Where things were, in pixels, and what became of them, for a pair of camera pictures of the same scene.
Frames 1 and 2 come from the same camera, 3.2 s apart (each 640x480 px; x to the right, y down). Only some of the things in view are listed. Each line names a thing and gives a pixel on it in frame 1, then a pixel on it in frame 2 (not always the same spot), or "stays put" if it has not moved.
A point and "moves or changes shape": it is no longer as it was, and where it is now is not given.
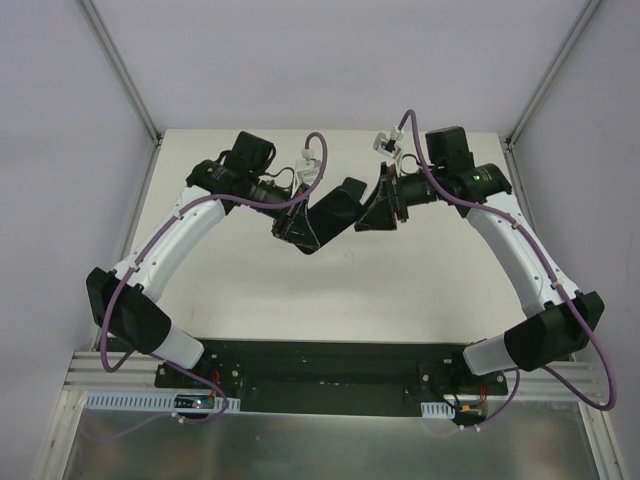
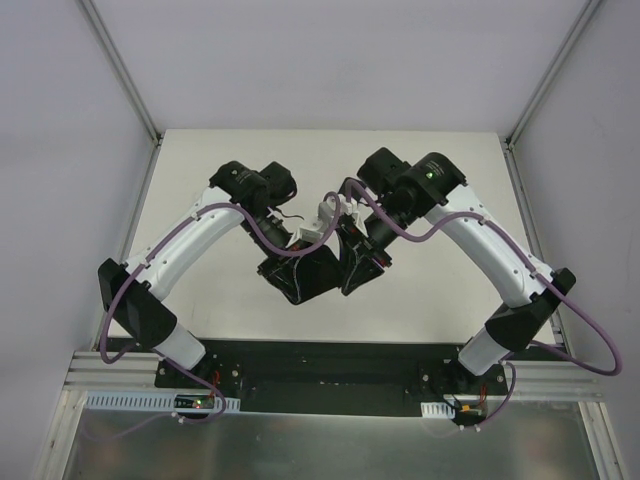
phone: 335,213 moves or changes shape
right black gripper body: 392,198 → 368,255
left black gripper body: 292,220 → 288,262
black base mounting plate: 331,378 stays put
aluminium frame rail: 87,372 stays put
